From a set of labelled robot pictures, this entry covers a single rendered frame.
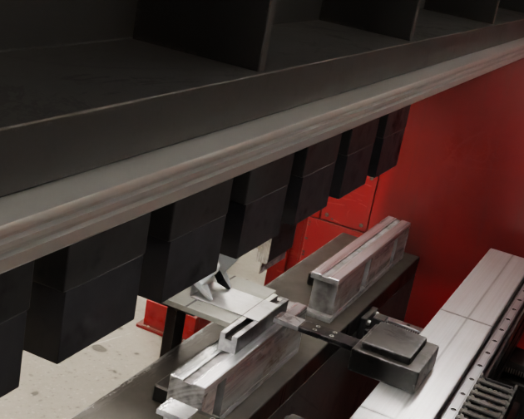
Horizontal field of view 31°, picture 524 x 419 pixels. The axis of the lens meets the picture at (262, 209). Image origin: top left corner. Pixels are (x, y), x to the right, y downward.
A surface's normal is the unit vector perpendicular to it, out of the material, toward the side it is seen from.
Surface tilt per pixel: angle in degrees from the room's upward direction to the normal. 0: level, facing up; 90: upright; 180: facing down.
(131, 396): 0
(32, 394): 0
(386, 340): 0
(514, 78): 90
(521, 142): 90
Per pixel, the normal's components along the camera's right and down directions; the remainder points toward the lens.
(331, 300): -0.42, 0.22
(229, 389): 0.89, 0.29
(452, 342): 0.18, -0.93
